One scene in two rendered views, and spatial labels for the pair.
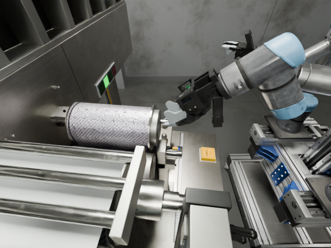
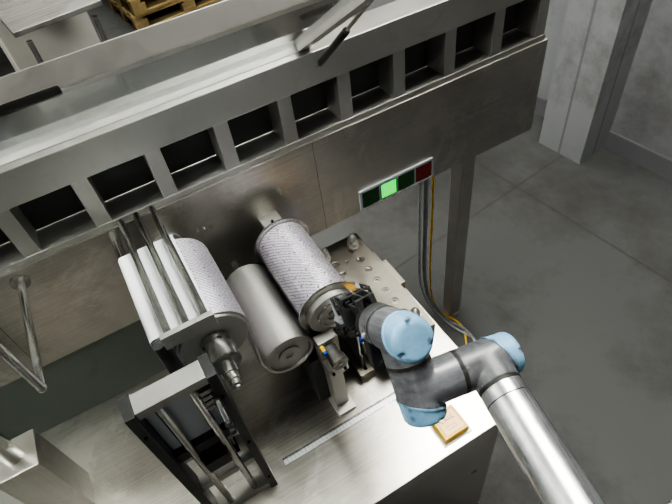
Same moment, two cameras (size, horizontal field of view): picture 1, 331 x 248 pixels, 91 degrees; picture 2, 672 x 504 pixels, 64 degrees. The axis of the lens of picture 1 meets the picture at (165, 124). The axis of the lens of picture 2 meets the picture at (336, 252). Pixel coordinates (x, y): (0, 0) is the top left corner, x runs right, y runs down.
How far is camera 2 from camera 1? 0.85 m
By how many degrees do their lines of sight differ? 41
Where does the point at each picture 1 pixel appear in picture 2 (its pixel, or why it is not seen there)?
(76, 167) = (186, 296)
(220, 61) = not seen: outside the picture
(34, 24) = (283, 126)
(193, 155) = not seen: hidden behind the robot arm
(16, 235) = (145, 307)
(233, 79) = (362, 322)
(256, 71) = (371, 331)
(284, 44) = (389, 326)
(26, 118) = (231, 214)
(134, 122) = (302, 287)
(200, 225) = (189, 369)
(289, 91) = (396, 383)
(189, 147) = not seen: hidden behind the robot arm
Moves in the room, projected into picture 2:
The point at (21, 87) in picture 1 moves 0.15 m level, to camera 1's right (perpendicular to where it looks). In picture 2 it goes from (239, 187) to (272, 220)
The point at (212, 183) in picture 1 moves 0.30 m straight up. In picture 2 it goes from (399, 462) to (395, 406)
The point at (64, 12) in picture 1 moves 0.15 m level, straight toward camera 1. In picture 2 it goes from (339, 102) to (309, 140)
